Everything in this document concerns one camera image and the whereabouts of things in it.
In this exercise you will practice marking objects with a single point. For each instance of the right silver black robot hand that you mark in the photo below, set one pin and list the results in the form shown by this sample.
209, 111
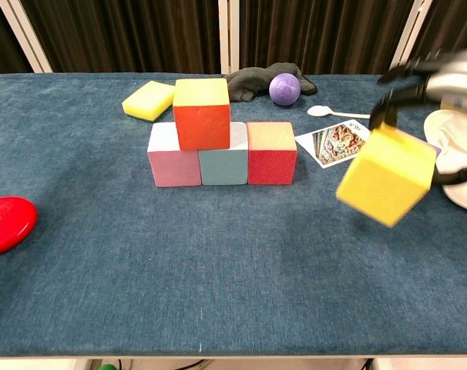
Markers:
453, 73

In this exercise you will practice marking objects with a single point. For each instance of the purple foam cube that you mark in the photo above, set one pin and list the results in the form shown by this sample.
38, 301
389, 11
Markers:
435, 149

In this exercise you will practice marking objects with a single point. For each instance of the yellow foam cube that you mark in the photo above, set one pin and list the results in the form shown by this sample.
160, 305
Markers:
387, 181

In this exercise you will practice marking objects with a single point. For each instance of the orange foam cube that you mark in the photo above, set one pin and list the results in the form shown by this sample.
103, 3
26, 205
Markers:
202, 123

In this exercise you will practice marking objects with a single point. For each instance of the dark brown curtain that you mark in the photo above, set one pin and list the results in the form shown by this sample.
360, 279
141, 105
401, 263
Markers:
453, 23
133, 34
2, 42
326, 34

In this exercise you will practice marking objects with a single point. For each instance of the white slipper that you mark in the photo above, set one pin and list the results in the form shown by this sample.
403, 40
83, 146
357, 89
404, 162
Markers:
457, 135

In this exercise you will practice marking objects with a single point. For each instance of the white plastic spoon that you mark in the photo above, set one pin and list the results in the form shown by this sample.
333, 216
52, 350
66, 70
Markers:
318, 111

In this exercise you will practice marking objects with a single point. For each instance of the printed picture card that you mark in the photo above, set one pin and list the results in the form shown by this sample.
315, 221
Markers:
326, 148

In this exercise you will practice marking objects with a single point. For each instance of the purple ball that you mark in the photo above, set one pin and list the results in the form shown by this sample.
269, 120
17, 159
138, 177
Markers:
284, 88

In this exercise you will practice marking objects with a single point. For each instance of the red foam cube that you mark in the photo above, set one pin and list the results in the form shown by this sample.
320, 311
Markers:
272, 165

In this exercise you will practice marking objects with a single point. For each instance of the dark grey cloth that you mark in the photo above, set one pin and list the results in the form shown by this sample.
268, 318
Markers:
249, 83

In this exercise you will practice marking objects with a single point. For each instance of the grey-blue foam cube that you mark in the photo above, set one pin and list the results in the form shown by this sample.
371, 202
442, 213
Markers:
222, 167

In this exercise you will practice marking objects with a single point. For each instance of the pink foam cube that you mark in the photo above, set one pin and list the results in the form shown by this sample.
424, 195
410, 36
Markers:
173, 169

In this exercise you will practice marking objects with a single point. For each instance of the yellow sponge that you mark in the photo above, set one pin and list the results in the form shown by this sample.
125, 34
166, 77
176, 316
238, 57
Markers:
146, 99

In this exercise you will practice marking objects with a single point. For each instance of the blue table cover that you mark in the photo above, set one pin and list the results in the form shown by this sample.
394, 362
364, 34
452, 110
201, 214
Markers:
233, 289

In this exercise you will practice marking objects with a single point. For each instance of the green round object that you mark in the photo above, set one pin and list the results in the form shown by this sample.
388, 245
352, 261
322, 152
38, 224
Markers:
108, 367

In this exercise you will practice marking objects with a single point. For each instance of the red disc with hole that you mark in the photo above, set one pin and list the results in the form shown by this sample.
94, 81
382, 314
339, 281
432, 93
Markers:
10, 227

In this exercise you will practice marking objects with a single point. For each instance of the white frame post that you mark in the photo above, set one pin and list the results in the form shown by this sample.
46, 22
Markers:
228, 34
25, 36
408, 34

